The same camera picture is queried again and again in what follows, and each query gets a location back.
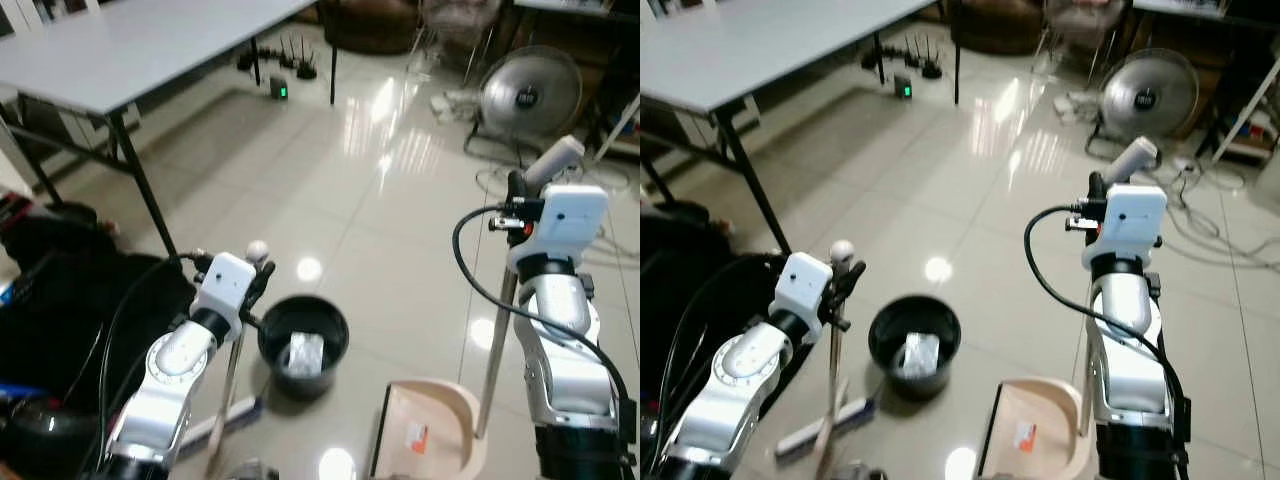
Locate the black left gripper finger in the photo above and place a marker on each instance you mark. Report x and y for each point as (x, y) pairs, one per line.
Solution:
(838, 322)
(267, 275)
(853, 275)
(250, 322)

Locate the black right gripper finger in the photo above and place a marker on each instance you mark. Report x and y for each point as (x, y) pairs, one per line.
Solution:
(517, 185)
(1096, 185)

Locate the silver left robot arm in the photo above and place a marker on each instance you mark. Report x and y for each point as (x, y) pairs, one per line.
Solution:
(165, 385)
(735, 380)

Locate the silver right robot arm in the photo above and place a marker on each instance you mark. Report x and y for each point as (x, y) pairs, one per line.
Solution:
(1130, 350)
(565, 350)

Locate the round silver floor fan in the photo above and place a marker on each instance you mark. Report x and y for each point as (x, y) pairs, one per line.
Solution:
(1148, 95)
(530, 92)

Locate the black round bucket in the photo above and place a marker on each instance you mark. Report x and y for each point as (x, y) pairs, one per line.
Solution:
(885, 345)
(275, 345)

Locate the crumpled white paper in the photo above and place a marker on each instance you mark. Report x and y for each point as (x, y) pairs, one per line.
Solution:
(918, 357)
(305, 355)

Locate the white power strip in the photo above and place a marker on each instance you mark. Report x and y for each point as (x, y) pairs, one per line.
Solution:
(455, 103)
(1075, 103)

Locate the black bag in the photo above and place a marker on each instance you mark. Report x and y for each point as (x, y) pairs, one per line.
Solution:
(690, 290)
(60, 290)

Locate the small box with green light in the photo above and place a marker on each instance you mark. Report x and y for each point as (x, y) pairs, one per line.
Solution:
(279, 90)
(903, 88)

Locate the brown leather armchair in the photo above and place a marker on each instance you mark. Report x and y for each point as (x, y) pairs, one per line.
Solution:
(1000, 25)
(370, 25)

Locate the black router with antennas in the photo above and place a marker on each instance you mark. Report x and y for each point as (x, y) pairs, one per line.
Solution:
(927, 65)
(303, 65)

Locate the grey table with black legs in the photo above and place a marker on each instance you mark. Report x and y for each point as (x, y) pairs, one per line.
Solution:
(120, 50)
(760, 45)

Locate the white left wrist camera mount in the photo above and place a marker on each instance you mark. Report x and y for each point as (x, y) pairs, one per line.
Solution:
(225, 285)
(805, 285)

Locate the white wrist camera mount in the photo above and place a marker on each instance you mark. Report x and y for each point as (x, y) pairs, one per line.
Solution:
(572, 222)
(805, 285)
(225, 285)
(1132, 222)

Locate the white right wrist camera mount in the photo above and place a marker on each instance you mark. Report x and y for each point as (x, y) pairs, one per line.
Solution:
(1132, 222)
(572, 222)

